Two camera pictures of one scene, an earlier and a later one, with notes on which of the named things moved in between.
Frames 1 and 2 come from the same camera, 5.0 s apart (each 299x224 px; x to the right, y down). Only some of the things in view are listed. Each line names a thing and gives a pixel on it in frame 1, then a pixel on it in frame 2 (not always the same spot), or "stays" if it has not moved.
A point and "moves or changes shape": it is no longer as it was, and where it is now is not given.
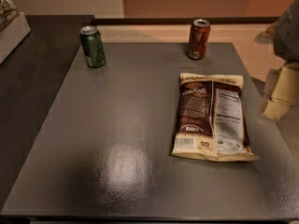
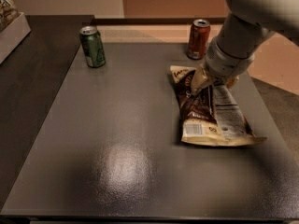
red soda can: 198,38 stays
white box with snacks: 14,25 stays
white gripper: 288,36 -> 224,63
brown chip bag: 211,119 moves or changes shape
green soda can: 92,46 stays
